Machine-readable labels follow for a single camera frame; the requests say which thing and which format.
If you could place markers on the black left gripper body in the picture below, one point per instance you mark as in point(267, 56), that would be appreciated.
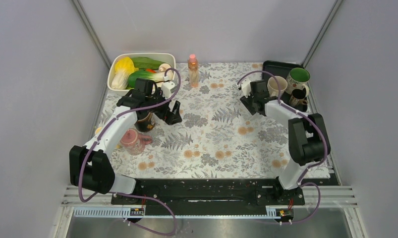
point(161, 110)

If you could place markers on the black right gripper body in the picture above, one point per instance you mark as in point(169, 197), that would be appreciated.
point(249, 103)

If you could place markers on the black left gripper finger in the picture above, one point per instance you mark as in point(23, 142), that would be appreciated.
point(171, 119)
point(175, 110)

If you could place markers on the cream floral mug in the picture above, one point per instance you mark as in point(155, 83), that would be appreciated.
point(277, 86)

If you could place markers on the brown striped small mug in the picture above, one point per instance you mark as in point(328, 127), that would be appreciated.
point(298, 97)

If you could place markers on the black serving tray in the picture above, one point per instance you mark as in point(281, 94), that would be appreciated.
point(282, 69)

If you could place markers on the pink glass mug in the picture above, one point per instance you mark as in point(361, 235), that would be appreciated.
point(135, 142)

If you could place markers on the beige upside-down mug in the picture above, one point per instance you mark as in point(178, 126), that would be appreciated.
point(298, 78)

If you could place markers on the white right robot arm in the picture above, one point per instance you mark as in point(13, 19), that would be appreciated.
point(308, 141)

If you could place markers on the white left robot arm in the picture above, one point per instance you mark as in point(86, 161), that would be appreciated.
point(90, 166)

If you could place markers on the black mug with tan rim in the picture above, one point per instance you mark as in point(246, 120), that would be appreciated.
point(146, 124)

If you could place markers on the green bok choy toy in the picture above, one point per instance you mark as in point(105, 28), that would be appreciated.
point(157, 77)

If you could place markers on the white mushroom toy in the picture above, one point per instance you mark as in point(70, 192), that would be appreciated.
point(163, 67)

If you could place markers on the red vegetable toy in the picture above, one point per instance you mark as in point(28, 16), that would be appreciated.
point(150, 70)

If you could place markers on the pink drink bottle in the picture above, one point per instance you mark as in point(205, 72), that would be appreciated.
point(193, 72)

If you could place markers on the white plastic vegetable tub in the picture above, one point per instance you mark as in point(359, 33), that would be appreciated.
point(165, 57)

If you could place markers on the white napa cabbage toy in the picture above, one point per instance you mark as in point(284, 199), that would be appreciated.
point(123, 69)

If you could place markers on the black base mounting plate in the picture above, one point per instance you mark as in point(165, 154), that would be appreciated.
point(202, 197)

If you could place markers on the left small control board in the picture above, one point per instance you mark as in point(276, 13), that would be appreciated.
point(137, 212)

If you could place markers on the small control board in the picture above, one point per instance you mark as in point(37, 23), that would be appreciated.
point(283, 213)
point(137, 212)

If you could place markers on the right small control board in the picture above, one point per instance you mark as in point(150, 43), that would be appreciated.
point(283, 213)

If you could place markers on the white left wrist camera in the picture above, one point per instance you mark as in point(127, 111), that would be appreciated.
point(168, 88)

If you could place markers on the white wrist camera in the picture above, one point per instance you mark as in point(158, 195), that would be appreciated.
point(245, 87)
point(168, 88)

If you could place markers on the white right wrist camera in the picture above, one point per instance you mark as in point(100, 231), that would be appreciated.
point(245, 87)

